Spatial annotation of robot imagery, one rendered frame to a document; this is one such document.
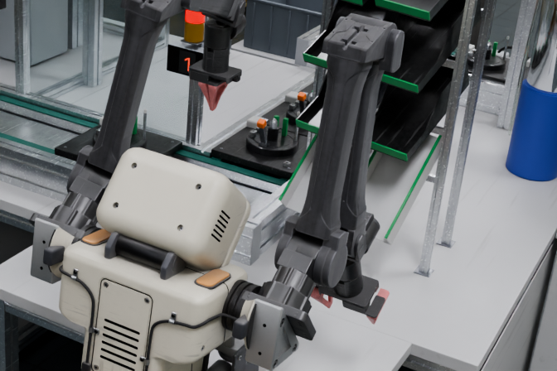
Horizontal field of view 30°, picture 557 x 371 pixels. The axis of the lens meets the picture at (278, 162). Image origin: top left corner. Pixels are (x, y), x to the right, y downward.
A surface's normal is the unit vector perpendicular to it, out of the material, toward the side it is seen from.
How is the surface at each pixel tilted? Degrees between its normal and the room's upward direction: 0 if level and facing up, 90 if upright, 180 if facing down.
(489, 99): 90
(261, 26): 90
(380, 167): 45
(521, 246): 0
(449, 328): 0
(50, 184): 90
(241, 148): 0
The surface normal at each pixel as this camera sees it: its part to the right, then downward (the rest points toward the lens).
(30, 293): 0.09, -0.90
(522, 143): -0.71, 0.24
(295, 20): -0.44, 0.34
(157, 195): -0.28, -0.36
